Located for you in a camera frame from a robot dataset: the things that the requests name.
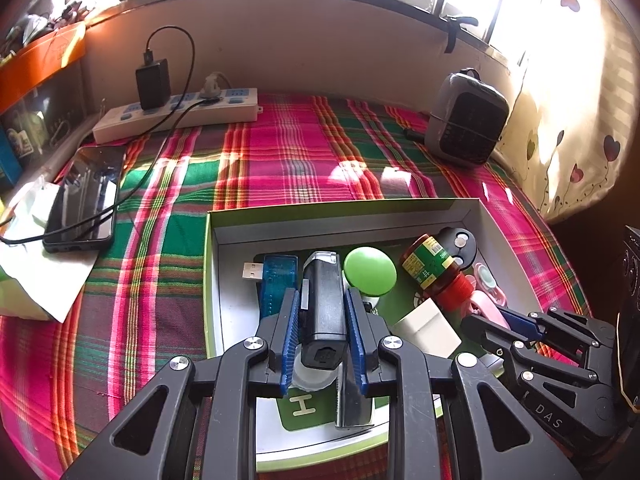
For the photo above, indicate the green round lid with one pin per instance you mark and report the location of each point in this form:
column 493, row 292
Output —
column 370, row 270

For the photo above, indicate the green cardboard box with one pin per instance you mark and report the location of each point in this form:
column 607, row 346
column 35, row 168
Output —
column 230, row 300

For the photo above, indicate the black round two-button disc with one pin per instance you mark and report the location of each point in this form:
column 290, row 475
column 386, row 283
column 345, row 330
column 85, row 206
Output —
column 460, row 247

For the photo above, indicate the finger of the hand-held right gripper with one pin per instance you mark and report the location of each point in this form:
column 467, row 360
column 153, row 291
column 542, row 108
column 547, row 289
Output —
column 495, row 340
column 520, row 325

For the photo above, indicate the white paper sheet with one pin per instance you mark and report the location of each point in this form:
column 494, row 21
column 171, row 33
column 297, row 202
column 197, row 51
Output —
column 50, row 280

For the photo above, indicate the blue printed box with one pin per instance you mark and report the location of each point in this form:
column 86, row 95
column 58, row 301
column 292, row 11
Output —
column 15, row 150

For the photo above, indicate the heart print curtain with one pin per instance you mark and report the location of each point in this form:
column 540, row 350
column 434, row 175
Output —
column 565, row 85

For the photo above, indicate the white power strip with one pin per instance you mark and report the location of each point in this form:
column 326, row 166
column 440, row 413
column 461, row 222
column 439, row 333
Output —
column 200, row 117

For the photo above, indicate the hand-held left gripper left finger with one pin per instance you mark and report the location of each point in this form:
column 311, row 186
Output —
column 292, row 345

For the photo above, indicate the pink clip tool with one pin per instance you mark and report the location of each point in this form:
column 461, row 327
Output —
column 487, row 310

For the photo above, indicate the black power adapter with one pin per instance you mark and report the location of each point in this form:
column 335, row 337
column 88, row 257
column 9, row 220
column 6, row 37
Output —
column 153, row 85

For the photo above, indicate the pile of small clutter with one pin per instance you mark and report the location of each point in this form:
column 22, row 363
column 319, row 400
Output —
column 45, row 20

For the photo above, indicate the white charger plug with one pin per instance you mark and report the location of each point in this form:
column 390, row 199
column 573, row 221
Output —
column 425, row 330

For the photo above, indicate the green tissue pack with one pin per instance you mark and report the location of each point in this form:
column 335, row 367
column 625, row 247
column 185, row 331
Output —
column 20, row 295

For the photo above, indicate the red capped brown bottle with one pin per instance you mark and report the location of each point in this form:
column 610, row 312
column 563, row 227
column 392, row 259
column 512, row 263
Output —
column 430, row 265

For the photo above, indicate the blue usb tester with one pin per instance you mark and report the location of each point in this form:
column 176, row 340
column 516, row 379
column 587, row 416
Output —
column 277, row 285

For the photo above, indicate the silver black lighter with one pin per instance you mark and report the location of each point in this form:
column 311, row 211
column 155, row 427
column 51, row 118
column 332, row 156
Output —
column 325, row 305

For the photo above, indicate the white round lid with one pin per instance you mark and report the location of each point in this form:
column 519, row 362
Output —
column 312, row 380

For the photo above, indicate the pink lens case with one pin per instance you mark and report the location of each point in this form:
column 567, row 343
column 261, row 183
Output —
column 485, row 275

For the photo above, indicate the green printed insert card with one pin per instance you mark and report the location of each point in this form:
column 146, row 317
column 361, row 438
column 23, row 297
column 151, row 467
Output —
column 305, row 410

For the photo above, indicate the grey small heater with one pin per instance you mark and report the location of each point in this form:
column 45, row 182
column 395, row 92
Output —
column 467, row 120

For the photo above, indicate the plaid blanket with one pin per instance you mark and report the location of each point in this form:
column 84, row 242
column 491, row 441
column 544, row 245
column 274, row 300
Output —
column 150, row 310

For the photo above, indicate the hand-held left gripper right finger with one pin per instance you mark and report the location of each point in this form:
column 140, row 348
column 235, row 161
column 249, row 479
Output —
column 355, row 345

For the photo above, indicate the orange box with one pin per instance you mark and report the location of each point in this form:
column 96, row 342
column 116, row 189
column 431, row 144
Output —
column 40, row 65

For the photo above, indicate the black smartphone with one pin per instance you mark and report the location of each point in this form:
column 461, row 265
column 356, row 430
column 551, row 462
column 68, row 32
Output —
column 85, row 200

